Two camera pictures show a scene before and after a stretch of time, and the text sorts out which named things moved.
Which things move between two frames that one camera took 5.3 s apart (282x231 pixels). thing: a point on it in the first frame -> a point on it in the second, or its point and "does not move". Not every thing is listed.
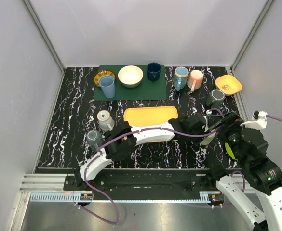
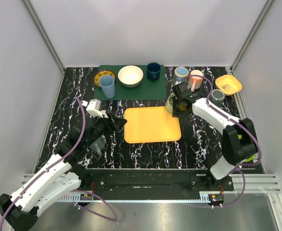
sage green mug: x=207 y=140 -> x=169 y=103
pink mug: x=195 y=81 does not move
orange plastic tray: x=147 y=115 does not move
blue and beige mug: x=180 y=77 does not move
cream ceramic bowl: x=130 y=76 does not move
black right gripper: x=232 y=121 -> x=175 y=112
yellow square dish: x=228 y=84 does not move
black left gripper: x=202 y=123 -> x=109 y=122
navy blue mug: x=153 y=71 does not move
